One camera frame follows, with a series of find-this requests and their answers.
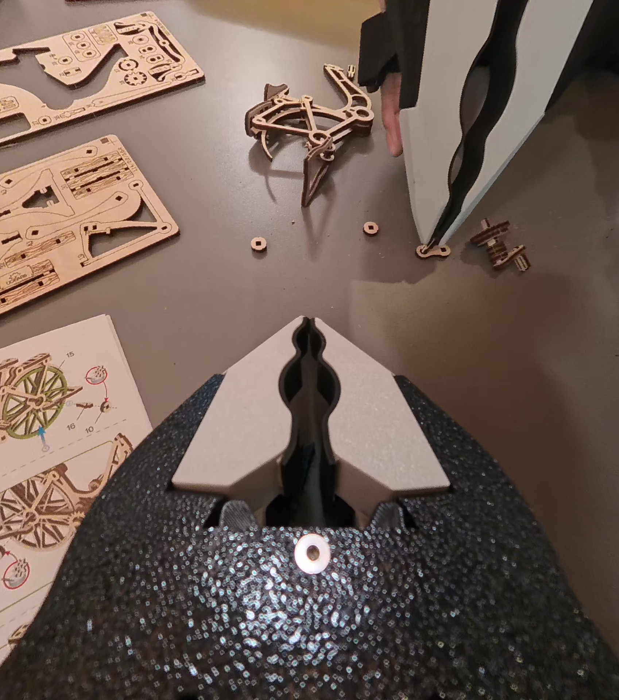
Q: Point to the white instruction booklet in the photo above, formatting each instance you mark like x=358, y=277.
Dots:
x=96, y=350

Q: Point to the wooden parts sheet with cutout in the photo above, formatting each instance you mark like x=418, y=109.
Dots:
x=25, y=93

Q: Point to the person's right hand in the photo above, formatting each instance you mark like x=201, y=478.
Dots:
x=392, y=120

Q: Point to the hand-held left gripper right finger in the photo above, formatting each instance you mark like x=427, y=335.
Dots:
x=391, y=437

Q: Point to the wooden link piece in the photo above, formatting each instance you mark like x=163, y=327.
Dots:
x=440, y=250

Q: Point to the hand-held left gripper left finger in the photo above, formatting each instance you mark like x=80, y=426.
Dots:
x=232, y=437

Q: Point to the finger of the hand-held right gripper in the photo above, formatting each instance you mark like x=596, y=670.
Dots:
x=528, y=82
x=429, y=109

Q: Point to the wooden model frame assembly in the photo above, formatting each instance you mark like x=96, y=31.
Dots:
x=361, y=104

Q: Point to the wooden gear axle assembly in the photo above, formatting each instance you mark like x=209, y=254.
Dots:
x=498, y=246

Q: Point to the small wooden washer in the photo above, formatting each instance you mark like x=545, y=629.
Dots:
x=367, y=228
x=253, y=244

